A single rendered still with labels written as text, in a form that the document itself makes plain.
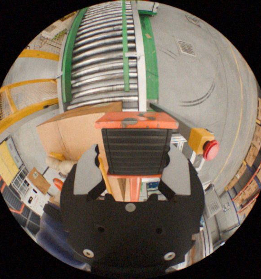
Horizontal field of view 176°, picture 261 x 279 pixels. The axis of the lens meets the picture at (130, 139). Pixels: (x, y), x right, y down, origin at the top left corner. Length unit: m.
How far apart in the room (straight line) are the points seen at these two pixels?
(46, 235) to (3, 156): 7.28
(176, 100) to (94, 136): 1.20
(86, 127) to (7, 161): 7.44
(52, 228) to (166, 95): 1.45
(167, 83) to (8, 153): 8.08
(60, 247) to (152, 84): 1.46
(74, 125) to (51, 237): 0.40
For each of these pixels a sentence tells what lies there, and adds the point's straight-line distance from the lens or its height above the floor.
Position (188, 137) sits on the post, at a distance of 0.36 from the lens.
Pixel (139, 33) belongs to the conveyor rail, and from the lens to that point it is 0.79.
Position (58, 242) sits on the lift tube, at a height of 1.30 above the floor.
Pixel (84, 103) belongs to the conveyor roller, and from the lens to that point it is 0.74.
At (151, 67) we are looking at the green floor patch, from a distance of 1.27.
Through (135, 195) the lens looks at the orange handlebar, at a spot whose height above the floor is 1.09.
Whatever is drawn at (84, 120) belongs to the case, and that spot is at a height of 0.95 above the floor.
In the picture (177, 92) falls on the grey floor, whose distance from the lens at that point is 1.33.
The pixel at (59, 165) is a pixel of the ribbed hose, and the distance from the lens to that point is 0.36.
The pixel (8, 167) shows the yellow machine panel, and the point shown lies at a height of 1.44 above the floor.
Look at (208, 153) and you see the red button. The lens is 0.28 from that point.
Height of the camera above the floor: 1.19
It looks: 62 degrees down
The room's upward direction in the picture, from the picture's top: 177 degrees counter-clockwise
